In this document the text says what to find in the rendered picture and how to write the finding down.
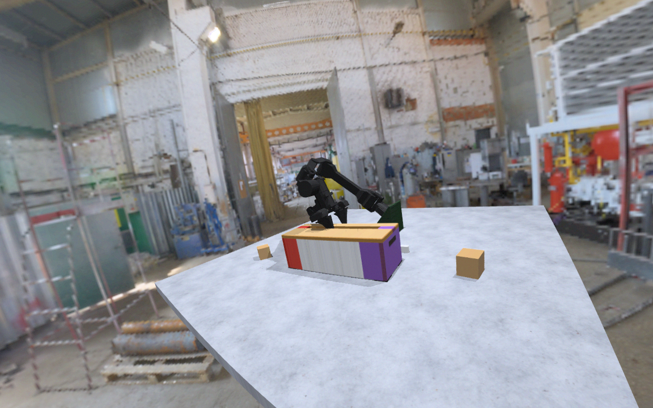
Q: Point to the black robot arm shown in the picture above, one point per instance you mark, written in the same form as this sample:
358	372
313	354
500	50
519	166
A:
307	186

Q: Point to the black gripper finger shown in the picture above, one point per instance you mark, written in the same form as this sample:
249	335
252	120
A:
326	222
342	215

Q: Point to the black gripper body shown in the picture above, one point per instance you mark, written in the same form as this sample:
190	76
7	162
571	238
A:
327	205

